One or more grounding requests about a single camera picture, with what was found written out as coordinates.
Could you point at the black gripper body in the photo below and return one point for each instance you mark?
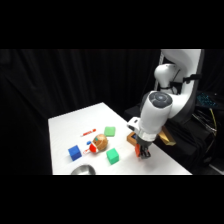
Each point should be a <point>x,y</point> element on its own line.
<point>144,144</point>

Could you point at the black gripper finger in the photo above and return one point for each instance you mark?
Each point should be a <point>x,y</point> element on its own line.
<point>147,154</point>
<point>141,152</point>

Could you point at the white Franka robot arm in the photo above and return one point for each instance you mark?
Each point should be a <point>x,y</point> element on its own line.
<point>156,113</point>

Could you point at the dark green cube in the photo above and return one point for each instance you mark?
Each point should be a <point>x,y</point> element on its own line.
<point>112,156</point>

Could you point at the brown potato toy with red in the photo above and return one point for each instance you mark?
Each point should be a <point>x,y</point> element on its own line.
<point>99,143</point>

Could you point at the blue cube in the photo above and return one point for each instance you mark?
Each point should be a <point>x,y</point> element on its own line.
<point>75,153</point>

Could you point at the light green flat block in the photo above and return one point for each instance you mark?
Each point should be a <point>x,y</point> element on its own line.
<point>109,131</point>

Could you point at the black cloth-covered robot stand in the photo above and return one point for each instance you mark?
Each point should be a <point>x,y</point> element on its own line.
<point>186,150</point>

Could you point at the red marker pen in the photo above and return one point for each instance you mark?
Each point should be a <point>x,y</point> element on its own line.
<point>88,133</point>

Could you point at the silver metal bowl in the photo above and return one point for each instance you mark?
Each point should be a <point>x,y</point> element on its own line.
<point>83,170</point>

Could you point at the keyboard with blue backlight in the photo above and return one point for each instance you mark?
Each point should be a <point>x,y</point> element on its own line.
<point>207,99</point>

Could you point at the black curtain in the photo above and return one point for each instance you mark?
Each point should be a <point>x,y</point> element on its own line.
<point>40,86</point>

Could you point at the tan wrist camera mount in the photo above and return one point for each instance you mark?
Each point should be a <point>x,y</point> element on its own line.
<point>166,136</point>

